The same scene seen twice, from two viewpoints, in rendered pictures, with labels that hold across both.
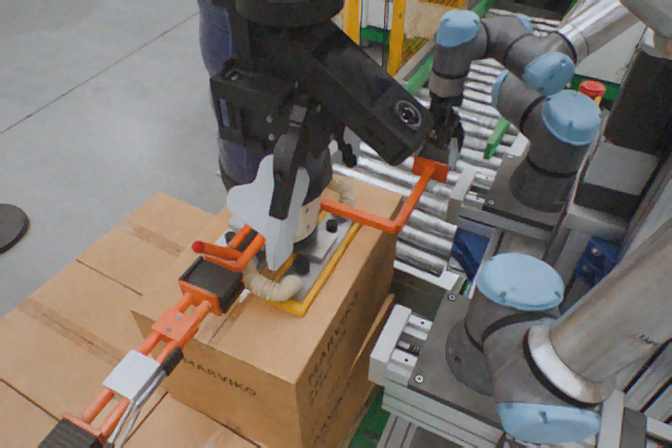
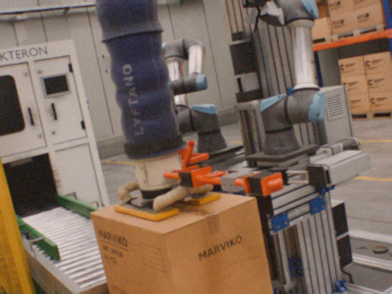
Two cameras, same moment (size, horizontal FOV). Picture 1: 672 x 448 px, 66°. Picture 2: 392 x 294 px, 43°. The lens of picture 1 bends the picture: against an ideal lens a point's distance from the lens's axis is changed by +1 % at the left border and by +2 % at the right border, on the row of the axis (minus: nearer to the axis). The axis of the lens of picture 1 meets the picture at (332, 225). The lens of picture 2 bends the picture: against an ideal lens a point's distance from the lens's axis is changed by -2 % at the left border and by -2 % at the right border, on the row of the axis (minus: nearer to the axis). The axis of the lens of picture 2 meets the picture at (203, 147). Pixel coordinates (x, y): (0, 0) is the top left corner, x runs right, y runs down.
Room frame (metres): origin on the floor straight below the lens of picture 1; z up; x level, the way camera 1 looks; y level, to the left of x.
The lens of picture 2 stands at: (-0.27, 1.68, 1.40)
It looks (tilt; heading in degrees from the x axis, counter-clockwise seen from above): 8 degrees down; 300
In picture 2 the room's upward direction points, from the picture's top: 11 degrees counter-clockwise
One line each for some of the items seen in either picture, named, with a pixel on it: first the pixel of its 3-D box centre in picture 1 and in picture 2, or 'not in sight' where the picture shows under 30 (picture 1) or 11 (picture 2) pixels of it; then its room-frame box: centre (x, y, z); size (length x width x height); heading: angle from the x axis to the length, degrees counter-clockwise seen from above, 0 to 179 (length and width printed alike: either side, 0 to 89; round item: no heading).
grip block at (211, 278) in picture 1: (212, 283); (196, 176); (0.61, 0.23, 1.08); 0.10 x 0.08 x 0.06; 64
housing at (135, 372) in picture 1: (135, 380); (235, 181); (0.41, 0.32, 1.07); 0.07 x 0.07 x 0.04; 64
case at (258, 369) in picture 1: (286, 296); (177, 253); (0.83, 0.12, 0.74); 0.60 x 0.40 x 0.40; 154
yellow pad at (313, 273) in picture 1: (318, 249); (184, 192); (0.79, 0.03, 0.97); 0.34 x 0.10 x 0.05; 154
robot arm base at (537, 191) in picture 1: (548, 173); (210, 139); (0.92, -0.50, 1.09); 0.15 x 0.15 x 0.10
